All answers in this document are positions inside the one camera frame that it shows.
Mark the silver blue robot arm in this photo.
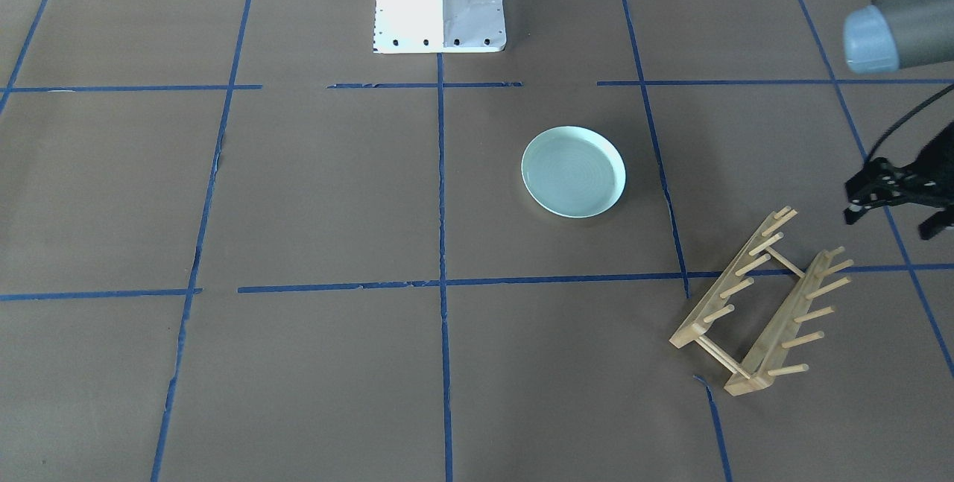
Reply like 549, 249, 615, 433
844, 0, 953, 241

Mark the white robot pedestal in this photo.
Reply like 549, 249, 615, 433
373, 0, 508, 54

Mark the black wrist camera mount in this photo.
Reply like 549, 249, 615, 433
845, 123, 953, 212

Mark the pale green plate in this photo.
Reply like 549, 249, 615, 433
520, 126, 627, 218

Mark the wooden plate rack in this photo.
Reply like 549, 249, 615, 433
669, 206, 854, 396

